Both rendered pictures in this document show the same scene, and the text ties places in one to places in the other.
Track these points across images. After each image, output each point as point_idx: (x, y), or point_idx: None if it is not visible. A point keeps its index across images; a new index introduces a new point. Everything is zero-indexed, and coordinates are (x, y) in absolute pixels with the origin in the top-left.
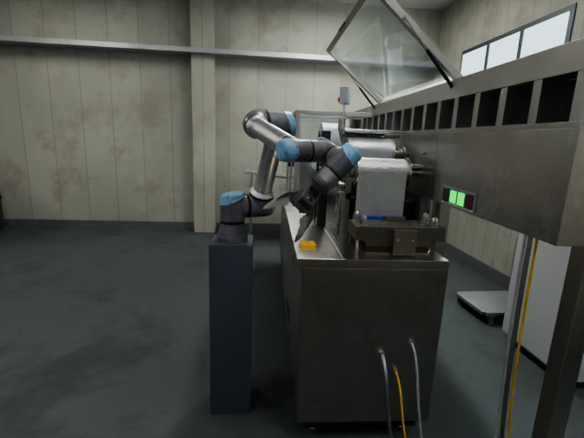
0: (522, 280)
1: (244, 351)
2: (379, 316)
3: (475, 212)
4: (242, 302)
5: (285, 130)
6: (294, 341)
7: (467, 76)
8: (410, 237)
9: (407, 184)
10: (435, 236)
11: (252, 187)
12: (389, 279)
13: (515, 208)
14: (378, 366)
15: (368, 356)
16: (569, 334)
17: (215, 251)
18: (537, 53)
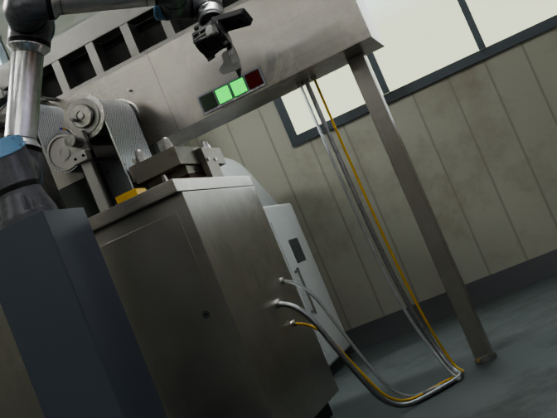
0: (329, 132)
1: (157, 406)
2: (252, 252)
3: (268, 82)
4: (117, 311)
5: (52, 24)
6: (170, 391)
7: None
8: (212, 155)
9: None
10: (220, 157)
11: None
12: (234, 201)
13: (315, 41)
14: (283, 324)
15: (273, 312)
16: (394, 129)
17: (53, 221)
18: None
